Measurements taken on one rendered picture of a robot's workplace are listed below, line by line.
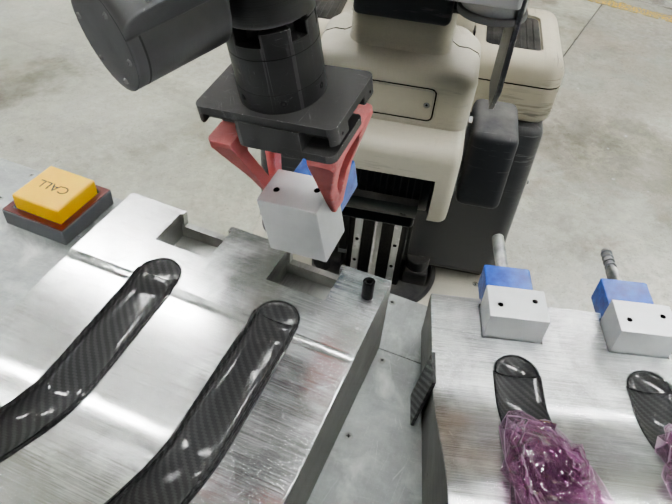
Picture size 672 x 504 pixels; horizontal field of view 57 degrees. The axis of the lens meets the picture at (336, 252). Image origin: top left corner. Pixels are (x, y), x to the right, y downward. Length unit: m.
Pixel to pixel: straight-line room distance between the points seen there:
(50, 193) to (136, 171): 1.46
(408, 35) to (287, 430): 0.56
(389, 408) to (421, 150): 0.41
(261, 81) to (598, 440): 0.35
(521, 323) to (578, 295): 1.37
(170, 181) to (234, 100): 1.70
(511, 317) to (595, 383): 0.08
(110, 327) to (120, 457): 0.12
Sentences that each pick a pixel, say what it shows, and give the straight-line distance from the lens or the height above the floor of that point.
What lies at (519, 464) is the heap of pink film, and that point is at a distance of 0.43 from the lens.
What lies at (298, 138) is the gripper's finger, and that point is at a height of 1.05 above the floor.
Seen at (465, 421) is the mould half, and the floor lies 0.86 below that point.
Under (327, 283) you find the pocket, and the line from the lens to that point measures 0.55.
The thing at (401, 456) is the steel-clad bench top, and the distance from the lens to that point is 0.53.
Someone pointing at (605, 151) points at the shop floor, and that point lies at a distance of 2.57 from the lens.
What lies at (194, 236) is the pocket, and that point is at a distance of 0.59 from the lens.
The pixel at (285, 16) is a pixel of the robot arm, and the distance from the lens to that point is 0.36.
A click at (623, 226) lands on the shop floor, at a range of 2.22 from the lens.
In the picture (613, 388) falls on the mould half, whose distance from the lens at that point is 0.56.
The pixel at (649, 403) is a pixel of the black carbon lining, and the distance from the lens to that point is 0.57.
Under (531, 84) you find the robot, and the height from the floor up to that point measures 0.77.
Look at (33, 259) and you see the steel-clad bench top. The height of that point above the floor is 0.80.
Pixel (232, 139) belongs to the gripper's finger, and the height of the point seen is 1.03.
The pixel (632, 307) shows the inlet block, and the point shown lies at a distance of 0.59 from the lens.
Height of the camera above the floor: 1.26
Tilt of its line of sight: 44 degrees down
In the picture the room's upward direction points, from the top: 5 degrees clockwise
